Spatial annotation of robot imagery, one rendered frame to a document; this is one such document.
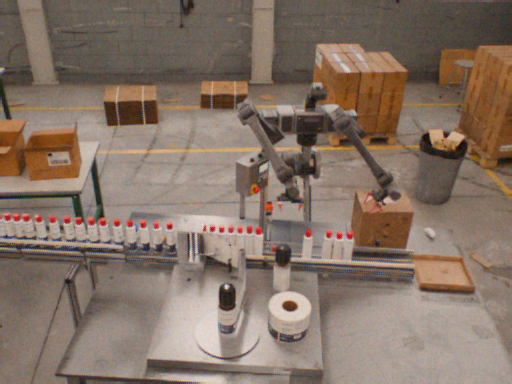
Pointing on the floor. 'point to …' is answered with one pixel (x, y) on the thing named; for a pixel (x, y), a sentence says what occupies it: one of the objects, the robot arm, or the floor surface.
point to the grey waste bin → (436, 178)
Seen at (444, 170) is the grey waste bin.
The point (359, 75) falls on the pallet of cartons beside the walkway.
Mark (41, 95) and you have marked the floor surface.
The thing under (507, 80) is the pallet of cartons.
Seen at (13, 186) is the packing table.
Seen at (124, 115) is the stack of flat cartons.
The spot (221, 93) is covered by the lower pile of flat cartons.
